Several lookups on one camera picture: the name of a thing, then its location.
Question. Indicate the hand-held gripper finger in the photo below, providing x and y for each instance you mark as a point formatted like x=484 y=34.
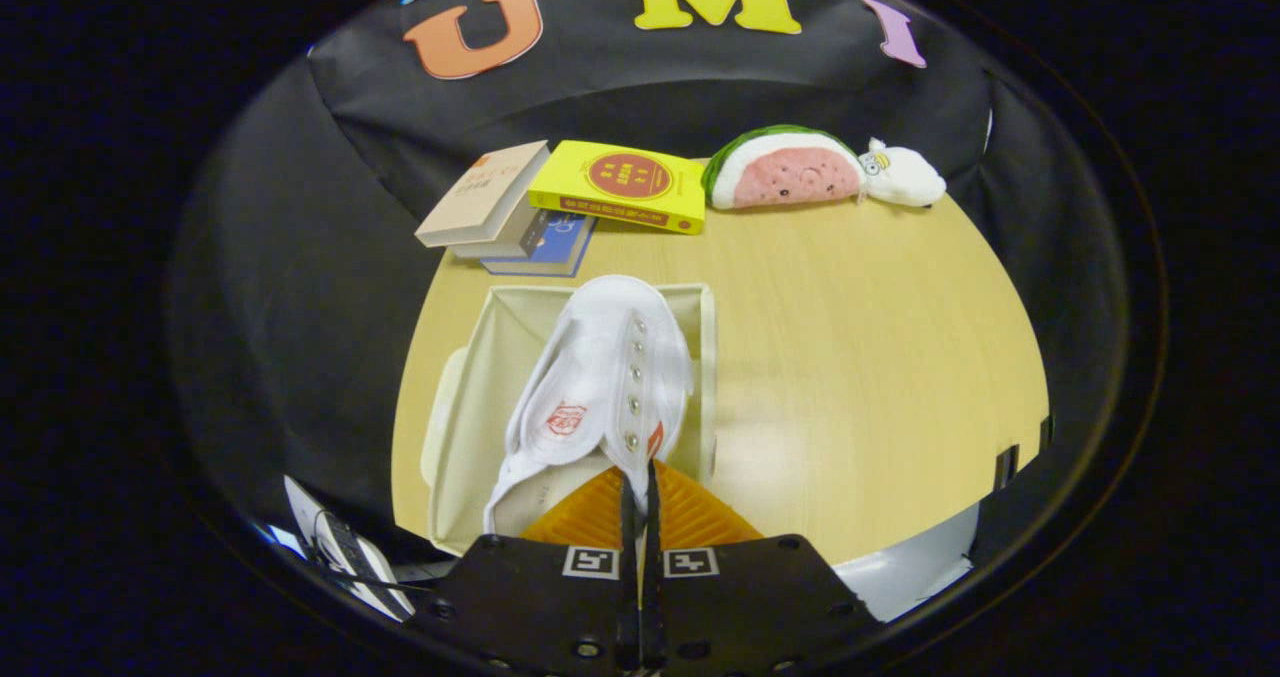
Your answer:
x=630 y=597
x=653 y=597

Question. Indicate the blue book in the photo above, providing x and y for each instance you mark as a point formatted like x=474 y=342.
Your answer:
x=560 y=247

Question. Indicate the beige book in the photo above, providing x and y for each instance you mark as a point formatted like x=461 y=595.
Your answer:
x=480 y=197

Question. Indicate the yellow book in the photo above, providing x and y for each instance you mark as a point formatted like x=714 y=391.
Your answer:
x=565 y=182

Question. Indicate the watermelon slice plush toy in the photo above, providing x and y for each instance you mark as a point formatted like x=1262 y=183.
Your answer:
x=790 y=177

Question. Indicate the grey book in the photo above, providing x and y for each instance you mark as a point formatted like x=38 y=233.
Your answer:
x=505 y=242

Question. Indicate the black table edge clamp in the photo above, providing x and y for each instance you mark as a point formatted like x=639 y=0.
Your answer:
x=1005 y=467

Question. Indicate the white canvas shoe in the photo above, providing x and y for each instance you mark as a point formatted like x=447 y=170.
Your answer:
x=610 y=347

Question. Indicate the cream fabric storage box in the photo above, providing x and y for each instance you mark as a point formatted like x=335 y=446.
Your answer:
x=470 y=437

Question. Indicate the white plush toy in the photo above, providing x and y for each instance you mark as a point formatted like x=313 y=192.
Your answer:
x=905 y=182

